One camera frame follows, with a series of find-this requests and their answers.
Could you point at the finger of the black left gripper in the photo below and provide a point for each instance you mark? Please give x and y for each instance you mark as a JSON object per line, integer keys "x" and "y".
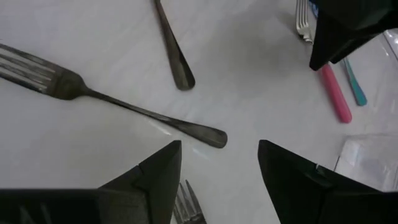
{"x": 357, "y": 31}
{"x": 325, "y": 40}

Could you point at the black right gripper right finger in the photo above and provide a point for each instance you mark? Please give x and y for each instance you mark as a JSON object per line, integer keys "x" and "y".
{"x": 289, "y": 180}

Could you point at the clear plastic bin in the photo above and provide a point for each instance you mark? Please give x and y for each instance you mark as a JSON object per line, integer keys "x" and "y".
{"x": 392, "y": 43}
{"x": 367, "y": 161}

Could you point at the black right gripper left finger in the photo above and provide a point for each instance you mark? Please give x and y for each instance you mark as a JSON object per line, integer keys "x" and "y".
{"x": 158, "y": 174}

